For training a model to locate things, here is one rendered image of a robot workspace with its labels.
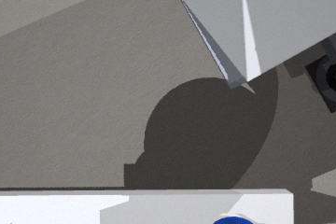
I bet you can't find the blue screw cap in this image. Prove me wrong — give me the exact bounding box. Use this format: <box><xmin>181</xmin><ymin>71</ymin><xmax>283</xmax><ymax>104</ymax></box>
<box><xmin>213</xmin><ymin>217</ymin><xmax>254</xmax><ymax>224</ymax></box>

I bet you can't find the white cap tray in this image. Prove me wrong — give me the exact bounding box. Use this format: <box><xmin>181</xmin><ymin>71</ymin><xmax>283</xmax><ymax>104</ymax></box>
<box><xmin>0</xmin><ymin>189</ymin><xmax>294</xmax><ymax>224</ymax></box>

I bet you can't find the white button housing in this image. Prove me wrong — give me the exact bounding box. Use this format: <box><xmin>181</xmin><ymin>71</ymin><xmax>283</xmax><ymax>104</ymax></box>
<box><xmin>180</xmin><ymin>0</ymin><xmax>336</xmax><ymax>113</ymax></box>

